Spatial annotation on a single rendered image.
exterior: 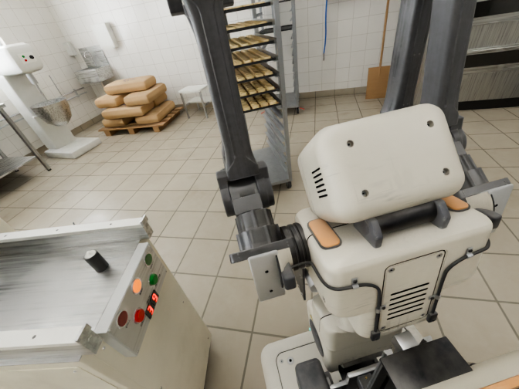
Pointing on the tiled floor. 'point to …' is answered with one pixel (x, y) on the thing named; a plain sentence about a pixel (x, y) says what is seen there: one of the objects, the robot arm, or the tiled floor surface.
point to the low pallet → (144, 124)
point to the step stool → (195, 97)
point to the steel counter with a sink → (8, 164)
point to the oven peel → (378, 80)
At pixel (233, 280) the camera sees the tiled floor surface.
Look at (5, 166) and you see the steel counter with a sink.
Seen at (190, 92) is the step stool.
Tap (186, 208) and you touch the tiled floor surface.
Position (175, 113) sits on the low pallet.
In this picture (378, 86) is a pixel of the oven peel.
